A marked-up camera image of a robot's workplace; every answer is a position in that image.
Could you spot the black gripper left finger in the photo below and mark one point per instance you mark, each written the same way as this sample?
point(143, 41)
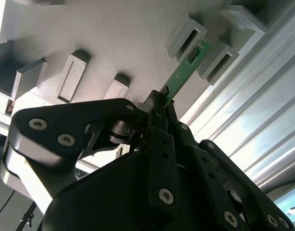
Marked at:
point(65, 120)

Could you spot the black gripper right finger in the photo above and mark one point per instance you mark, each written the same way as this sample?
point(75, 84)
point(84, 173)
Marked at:
point(202, 168)

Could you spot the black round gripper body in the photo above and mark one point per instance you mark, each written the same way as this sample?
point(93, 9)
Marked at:
point(102, 199)

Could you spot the green RAM stick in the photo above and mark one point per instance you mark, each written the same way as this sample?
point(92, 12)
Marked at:
point(186, 67)

